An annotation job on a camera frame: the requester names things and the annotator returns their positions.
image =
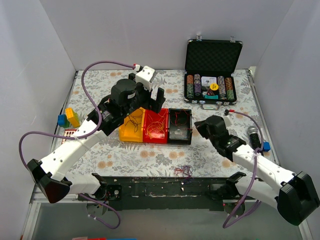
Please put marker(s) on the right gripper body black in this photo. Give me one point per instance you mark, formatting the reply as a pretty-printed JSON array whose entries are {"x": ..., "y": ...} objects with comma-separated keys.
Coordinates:
[{"x": 202, "y": 127}]

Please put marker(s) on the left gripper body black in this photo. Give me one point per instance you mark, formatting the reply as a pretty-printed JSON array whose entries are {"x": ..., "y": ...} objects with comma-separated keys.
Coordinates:
[{"x": 152, "y": 102}]

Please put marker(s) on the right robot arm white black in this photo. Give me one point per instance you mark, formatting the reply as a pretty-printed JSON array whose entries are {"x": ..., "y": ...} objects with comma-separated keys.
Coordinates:
[{"x": 292, "y": 194}]

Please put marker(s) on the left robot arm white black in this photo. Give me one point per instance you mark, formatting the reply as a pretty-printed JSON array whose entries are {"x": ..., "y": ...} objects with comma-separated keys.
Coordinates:
[{"x": 51, "y": 172}]

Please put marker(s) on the black plastic bin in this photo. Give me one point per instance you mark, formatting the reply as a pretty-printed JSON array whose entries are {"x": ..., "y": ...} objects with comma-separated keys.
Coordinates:
[{"x": 179, "y": 126}]

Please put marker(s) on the red plastic bin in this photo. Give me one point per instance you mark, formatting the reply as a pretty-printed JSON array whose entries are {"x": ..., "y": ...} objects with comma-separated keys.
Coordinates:
[{"x": 155, "y": 127}]

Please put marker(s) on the yellow plastic bin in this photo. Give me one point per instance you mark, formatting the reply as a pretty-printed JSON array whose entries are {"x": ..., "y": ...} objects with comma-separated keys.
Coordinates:
[{"x": 132, "y": 128}]

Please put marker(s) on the black handheld microphone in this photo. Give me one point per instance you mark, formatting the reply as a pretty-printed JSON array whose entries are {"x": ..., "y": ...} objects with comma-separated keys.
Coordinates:
[{"x": 252, "y": 132}]

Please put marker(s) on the black poker chip case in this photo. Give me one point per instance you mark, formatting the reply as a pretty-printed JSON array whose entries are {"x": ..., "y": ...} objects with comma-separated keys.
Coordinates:
[{"x": 208, "y": 71}]

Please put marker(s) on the small blue block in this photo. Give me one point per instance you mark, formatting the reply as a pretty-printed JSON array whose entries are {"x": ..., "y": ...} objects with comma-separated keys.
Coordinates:
[{"x": 266, "y": 146}]

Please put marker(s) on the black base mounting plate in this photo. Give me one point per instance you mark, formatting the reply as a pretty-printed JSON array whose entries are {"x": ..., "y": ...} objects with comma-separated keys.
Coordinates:
[{"x": 173, "y": 193}]

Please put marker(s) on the floral patterned table mat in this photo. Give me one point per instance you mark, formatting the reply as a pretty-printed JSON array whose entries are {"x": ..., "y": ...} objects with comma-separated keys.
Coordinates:
[{"x": 112, "y": 157}]

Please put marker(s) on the stacked colourful toy bricks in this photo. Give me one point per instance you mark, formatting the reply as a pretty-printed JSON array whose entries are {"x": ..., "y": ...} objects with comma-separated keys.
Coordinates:
[{"x": 69, "y": 118}]

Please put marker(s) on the red white toy brick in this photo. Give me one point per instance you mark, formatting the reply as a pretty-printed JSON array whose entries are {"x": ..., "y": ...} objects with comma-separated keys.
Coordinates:
[{"x": 69, "y": 132}]

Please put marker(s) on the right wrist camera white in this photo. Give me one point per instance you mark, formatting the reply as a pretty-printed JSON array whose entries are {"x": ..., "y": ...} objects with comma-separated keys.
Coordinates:
[{"x": 228, "y": 117}]

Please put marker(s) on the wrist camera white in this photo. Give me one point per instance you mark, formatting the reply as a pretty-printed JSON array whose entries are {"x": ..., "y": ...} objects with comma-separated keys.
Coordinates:
[
  {"x": 146, "y": 77},
  {"x": 228, "y": 117}
]

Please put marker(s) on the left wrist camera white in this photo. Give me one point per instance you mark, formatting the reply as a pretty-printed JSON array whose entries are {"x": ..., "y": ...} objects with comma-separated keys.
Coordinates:
[{"x": 146, "y": 77}]

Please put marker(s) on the aluminium frame rail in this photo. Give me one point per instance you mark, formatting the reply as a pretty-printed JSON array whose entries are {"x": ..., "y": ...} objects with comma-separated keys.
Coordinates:
[{"x": 38, "y": 197}]

